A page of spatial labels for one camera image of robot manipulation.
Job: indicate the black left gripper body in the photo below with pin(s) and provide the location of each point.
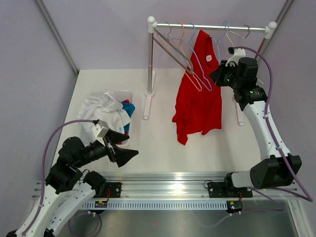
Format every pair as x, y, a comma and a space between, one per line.
113, 156

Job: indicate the white slotted cable duct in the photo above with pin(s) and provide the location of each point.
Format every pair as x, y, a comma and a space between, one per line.
155, 205

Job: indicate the magenta t shirt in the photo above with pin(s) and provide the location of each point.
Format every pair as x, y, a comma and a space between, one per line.
123, 119

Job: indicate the clear plastic basket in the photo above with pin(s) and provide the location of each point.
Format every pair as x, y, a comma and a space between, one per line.
130, 98

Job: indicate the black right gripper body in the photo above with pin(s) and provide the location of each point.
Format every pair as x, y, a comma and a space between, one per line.
226, 75

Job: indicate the white t shirt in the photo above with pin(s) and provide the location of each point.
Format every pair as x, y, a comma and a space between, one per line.
103, 111

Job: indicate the red t shirt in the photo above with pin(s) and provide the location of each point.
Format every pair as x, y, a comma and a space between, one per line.
198, 111

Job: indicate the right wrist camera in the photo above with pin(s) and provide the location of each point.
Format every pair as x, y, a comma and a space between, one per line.
236, 54

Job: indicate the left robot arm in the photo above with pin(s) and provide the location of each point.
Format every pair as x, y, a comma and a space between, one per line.
66, 188

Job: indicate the aluminium mounting rail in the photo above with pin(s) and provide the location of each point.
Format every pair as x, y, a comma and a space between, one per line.
168, 186

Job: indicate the cream white hanger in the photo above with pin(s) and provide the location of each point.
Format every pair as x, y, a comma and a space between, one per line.
235, 34

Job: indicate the light blue hanger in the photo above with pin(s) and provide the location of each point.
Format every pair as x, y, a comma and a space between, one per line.
218, 41
195, 76

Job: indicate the metal clothes rack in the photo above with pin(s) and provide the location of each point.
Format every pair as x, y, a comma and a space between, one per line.
153, 26

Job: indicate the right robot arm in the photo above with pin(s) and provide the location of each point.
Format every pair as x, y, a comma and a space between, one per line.
277, 165

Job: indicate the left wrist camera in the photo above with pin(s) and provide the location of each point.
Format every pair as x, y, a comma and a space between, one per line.
99, 130

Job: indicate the blue t shirt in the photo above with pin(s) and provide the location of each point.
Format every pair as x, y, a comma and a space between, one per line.
129, 108

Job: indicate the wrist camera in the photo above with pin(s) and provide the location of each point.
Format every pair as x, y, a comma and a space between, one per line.
236, 54
99, 130

